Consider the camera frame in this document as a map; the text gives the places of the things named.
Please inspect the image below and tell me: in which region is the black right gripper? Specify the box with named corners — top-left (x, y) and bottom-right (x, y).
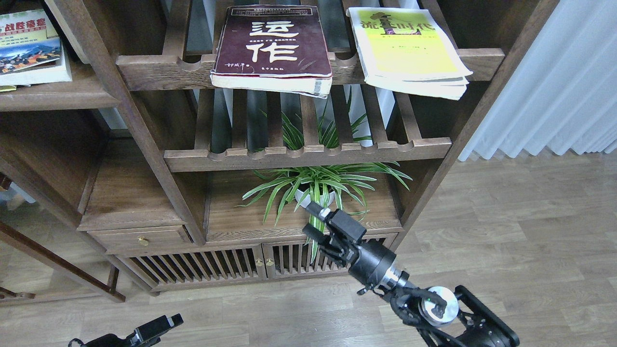
top-left (303, 202), bottom-right (410, 294)

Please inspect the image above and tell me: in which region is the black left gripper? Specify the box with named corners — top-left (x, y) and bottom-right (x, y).
top-left (68, 314), bottom-right (184, 347)

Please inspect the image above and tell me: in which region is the yellow green book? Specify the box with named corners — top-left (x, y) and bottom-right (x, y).
top-left (347, 7), bottom-right (471, 100)

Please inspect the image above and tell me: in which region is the colourful 300 paperback book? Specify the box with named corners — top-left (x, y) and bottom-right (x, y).
top-left (0, 9), bottom-right (72, 92)

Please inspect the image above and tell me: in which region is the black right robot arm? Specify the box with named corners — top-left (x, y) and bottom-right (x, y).
top-left (303, 202), bottom-right (520, 347)

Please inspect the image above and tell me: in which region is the white plant pot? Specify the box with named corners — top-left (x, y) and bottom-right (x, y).
top-left (295, 184), bottom-right (335, 208)

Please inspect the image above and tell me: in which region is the green spider plant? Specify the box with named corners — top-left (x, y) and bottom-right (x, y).
top-left (236, 110), bottom-right (413, 226)

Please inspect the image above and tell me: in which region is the brass drawer knob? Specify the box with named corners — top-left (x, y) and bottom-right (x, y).
top-left (137, 236), bottom-right (149, 246)

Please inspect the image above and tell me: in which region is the dark wooden bookshelf unit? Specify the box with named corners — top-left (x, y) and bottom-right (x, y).
top-left (1, 0), bottom-right (558, 294)

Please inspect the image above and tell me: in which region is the dark red book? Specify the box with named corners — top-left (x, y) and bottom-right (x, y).
top-left (210, 5), bottom-right (333, 99)

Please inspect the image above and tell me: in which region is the white pleated curtain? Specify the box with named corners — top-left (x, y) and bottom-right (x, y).
top-left (458, 0), bottom-right (617, 161)

